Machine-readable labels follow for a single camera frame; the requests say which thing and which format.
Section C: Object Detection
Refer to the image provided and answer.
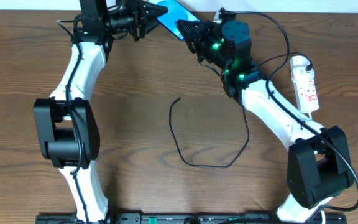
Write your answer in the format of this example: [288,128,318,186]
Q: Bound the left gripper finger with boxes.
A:
[139,0,168,19]
[140,19,160,37]

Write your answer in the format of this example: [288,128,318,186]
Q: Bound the blue screen Galaxy smartphone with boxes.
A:
[148,0,199,41]

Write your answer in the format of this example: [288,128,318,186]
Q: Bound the black USB charging cable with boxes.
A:
[168,51,313,169]

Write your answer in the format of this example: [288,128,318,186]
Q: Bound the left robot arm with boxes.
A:
[33,0,168,223]

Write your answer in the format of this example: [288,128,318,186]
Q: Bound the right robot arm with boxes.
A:
[177,19,358,223]

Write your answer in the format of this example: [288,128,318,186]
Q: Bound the white USB charger adapter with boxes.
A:
[290,55,311,71]

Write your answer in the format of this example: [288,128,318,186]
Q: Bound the white power strip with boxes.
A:
[291,67,319,113]

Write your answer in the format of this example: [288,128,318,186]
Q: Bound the white power strip cord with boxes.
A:
[306,112,326,224]

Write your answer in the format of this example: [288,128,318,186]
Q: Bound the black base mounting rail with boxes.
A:
[35,212,347,224]

